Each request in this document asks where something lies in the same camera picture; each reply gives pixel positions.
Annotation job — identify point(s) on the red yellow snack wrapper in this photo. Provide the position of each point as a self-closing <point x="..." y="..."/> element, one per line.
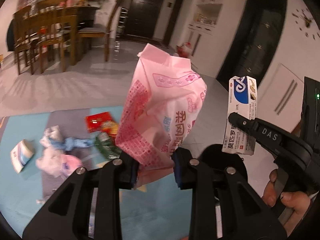
<point x="102" y="122"/>

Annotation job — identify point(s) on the dark entrance door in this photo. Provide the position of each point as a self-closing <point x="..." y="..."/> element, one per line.
<point x="142" y="18"/>

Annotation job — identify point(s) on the wooden dining table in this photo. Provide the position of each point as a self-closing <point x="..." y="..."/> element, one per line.
<point x="52" y="26"/>

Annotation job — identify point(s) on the white shoe cabinet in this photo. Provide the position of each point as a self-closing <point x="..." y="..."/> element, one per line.
<point x="204" y="18"/>

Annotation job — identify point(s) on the red white plastic bag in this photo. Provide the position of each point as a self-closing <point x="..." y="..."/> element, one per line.
<point x="184" y="50"/>

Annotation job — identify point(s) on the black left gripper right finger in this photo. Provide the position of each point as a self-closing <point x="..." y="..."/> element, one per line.
<point x="220" y="179"/>

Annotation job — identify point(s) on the wooden dining chair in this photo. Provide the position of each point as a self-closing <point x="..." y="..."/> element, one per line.
<point x="95" y="32"/>

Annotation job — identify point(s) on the pink tissue pack wrapper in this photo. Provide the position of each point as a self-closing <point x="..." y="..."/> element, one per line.
<point x="162" y="104"/>

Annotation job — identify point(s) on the blue face mask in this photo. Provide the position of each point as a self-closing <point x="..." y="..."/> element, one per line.
<point x="70" y="143"/>

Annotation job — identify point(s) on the green snack wrapper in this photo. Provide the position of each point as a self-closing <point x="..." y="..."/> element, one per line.
<point x="106" y="147"/>

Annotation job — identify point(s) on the person's right hand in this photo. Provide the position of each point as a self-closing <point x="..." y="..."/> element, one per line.
<point x="298" y="201"/>

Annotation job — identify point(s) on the small pink tissue pack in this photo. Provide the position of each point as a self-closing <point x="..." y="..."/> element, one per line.
<point x="56" y="163"/>

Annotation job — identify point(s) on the white blue paper cup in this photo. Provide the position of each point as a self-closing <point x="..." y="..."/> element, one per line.
<point x="21" y="154"/>

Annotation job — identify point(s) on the white tissue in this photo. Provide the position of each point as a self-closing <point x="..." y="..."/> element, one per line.
<point x="51" y="135"/>

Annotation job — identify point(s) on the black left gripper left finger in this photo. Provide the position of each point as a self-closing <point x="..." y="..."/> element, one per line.
<point x="66" y="214"/>

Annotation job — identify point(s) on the black tv cabinet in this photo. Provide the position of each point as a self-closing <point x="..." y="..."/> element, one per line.
<point x="255" y="41"/>

